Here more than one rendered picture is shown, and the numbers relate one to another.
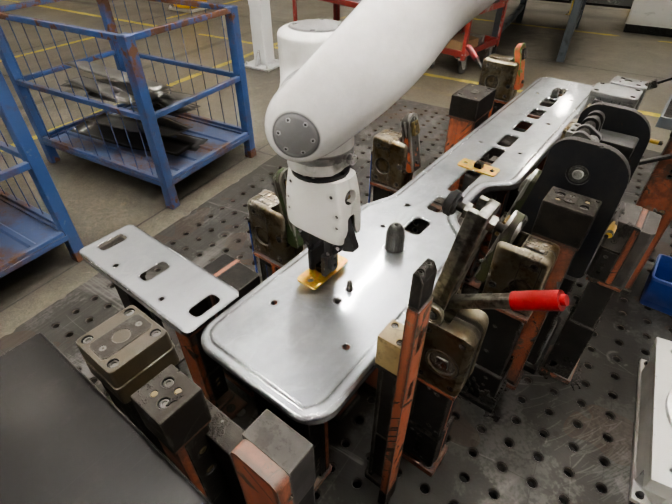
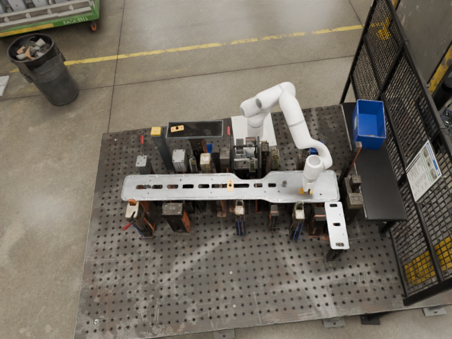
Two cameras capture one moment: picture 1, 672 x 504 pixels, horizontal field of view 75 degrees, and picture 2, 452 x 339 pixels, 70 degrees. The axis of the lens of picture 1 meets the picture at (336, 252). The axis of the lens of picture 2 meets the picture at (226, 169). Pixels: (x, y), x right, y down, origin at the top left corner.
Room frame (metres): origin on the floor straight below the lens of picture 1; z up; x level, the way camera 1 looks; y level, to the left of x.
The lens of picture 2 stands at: (1.33, 0.55, 2.79)
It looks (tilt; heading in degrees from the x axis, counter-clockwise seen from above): 58 degrees down; 241
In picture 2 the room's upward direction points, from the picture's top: 8 degrees counter-clockwise
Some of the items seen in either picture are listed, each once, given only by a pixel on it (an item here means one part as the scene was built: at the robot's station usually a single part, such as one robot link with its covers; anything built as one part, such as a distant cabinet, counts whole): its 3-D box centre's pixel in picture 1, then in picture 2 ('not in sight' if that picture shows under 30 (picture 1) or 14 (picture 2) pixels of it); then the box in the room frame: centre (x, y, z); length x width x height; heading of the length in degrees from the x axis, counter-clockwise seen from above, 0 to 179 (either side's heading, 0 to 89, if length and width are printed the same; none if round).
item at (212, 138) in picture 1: (133, 90); not in sight; (2.79, 1.28, 0.47); 1.20 x 0.80 x 0.95; 60
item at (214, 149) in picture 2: not in sight; (218, 165); (0.78, -0.53, 0.90); 0.05 x 0.05 x 0.40; 52
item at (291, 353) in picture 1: (478, 165); (227, 187); (0.86, -0.31, 1.00); 1.38 x 0.22 x 0.02; 142
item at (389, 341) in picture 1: (385, 416); not in sight; (0.33, -0.07, 0.88); 0.04 x 0.04 x 0.36; 52
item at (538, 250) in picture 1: (500, 329); (274, 168); (0.49, -0.28, 0.88); 0.11 x 0.09 x 0.37; 52
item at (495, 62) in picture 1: (490, 115); (141, 220); (1.41, -0.52, 0.88); 0.15 x 0.11 x 0.36; 52
